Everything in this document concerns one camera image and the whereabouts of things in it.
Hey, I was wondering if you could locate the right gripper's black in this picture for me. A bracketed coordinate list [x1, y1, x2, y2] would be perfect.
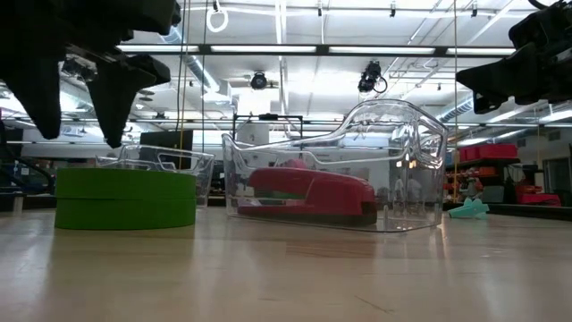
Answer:
[455, 0, 572, 115]

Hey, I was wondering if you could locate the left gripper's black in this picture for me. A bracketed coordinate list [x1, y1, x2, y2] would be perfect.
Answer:
[0, 0, 182, 149]

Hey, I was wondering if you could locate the green tape roll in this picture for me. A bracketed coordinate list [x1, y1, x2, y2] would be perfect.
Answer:
[55, 168, 198, 201]
[54, 199, 198, 232]

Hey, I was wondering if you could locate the teal staple remover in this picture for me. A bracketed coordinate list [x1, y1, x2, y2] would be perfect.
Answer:
[448, 198, 491, 220]

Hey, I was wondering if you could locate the red stapler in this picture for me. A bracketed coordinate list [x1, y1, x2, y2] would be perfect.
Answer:
[236, 167, 379, 226]

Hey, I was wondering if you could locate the red storage bin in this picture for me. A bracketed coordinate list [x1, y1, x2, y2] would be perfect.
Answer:
[458, 142, 520, 163]

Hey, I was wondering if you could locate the black monitor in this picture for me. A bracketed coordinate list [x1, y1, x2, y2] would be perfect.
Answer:
[139, 129, 195, 171]

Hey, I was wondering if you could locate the clear plastic bin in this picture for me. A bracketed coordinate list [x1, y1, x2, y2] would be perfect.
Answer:
[222, 98, 450, 233]
[95, 143, 216, 209]

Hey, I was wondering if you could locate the red box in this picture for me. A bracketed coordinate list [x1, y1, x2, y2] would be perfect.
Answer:
[516, 191, 563, 207]

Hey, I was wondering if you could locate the black beam with light strips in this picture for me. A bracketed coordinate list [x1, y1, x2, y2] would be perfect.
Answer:
[115, 43, 517, 57]

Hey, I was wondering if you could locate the black ceiling camera with cable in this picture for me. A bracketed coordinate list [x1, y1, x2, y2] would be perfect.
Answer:
[357, 60, 388, 95]

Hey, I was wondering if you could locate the black aluminium table frame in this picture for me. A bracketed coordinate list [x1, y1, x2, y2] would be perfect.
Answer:
[442, 202, 572, 222]

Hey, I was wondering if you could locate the white hanging ring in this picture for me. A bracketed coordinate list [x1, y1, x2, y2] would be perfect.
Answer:
[206, 6, 230, 34]

